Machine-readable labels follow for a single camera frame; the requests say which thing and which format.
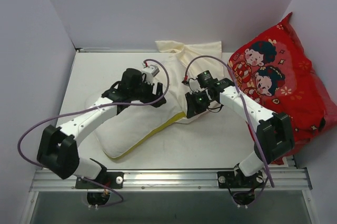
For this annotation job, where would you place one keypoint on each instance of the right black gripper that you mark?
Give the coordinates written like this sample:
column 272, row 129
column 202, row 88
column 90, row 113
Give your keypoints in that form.
column 191, row 104

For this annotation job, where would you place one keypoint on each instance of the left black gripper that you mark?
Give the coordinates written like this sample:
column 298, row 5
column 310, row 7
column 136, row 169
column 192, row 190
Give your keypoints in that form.
column 155, row 95

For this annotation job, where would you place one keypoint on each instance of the cream pillowcase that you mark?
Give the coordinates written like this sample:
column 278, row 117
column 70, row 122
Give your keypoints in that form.
column 180, row 63

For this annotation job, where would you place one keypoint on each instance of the white pillow yellow edge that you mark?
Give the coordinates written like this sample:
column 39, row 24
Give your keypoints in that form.
column 121, row 134

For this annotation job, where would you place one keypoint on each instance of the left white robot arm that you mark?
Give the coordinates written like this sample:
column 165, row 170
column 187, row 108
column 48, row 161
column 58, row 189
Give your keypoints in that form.
column 58, row 149

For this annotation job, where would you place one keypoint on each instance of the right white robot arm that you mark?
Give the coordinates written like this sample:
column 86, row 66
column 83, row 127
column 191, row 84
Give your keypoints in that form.
column 272, row 132

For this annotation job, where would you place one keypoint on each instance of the red cartoon print bag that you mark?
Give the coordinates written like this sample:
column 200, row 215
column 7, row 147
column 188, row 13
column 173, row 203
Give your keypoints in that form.
column 273, row 70

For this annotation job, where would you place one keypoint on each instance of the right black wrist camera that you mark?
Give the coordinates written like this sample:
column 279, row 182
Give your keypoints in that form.
column 205, row 79

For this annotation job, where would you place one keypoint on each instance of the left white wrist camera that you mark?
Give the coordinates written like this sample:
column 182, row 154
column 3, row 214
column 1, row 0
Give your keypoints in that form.
column 150, row 72

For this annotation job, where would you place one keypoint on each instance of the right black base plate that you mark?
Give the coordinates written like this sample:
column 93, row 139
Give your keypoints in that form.
column 232, row 180

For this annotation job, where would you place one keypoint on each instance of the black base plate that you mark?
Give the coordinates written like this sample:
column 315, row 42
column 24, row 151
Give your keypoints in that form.
column 232, row 180
column 111, row 179

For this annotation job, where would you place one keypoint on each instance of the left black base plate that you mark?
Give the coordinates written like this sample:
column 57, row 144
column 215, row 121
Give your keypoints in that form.
column 111, row 179

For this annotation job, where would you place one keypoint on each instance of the aluminium mounting rail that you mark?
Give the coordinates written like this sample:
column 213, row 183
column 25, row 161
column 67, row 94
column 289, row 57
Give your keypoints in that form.
column 174, row 180

